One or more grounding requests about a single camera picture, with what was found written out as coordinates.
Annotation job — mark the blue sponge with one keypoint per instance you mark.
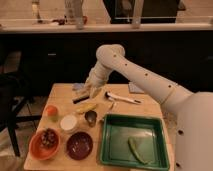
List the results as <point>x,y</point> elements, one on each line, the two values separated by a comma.
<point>78,86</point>

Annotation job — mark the black office chair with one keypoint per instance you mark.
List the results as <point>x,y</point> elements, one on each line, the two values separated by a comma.
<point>14,94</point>

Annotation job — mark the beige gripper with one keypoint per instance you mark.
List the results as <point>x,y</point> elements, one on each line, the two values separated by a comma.
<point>91,90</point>

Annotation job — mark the white round lid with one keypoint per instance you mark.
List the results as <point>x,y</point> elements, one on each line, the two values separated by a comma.
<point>68,122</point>

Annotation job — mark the dark counter cabinet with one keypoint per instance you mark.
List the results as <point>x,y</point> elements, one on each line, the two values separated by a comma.
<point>185,57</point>

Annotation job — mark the white black-handled brush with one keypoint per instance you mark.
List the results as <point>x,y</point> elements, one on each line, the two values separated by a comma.
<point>110,95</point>

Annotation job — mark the dark red bowl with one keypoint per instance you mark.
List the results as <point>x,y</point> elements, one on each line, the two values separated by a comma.
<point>79,145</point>

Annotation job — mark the small orange cup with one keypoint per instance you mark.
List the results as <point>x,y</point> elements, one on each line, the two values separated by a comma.
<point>52,112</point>

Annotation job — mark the black whiteboard eraser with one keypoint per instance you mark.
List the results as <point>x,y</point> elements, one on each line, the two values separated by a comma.
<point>79,99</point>

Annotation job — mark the dark metal cup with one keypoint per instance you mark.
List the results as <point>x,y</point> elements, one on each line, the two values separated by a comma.
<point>91,118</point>

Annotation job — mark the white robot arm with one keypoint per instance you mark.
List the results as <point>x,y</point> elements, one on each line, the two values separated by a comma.
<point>194,111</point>

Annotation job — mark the yellow banana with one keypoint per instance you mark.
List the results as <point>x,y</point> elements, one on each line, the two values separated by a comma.
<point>85,108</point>

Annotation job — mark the orange bowl with nuts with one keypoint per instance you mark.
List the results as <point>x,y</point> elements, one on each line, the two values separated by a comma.
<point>44,144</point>

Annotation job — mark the green plastic tray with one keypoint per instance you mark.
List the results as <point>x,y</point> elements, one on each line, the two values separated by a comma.
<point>149,138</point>

